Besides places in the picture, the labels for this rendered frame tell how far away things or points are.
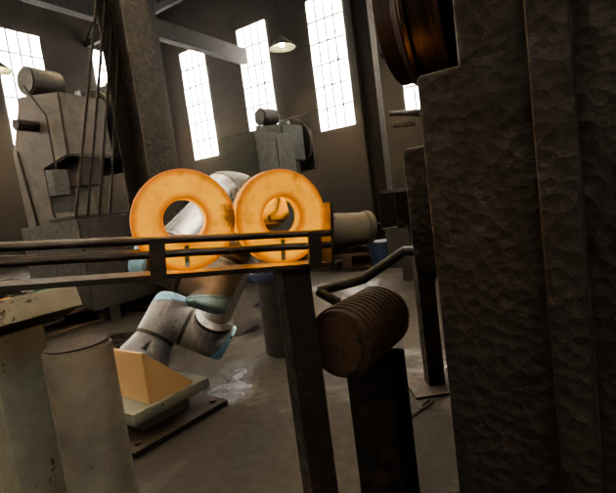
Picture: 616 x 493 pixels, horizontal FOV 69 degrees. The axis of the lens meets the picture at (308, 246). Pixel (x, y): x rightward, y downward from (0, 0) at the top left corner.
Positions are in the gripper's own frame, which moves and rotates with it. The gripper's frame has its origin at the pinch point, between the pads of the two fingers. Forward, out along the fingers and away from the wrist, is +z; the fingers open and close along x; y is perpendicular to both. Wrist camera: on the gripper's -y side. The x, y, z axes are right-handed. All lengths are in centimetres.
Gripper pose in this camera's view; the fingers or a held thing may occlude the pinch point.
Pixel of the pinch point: (277, 204)
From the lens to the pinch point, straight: 75.7
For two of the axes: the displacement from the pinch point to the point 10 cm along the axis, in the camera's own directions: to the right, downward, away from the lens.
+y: -2.3, -9.6, 1.6
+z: 3.4, -2.3, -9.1
